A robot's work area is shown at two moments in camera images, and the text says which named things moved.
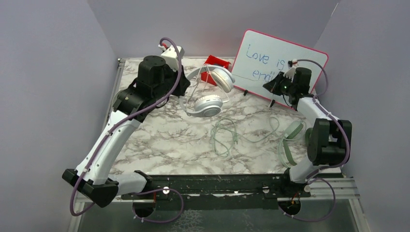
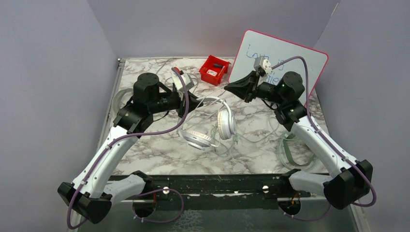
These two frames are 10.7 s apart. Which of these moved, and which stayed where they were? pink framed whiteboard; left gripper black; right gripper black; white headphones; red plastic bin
Moved: white headphones; left gripper black; right gripper black
Stayed: pink framed whiteboard; red plastic bin
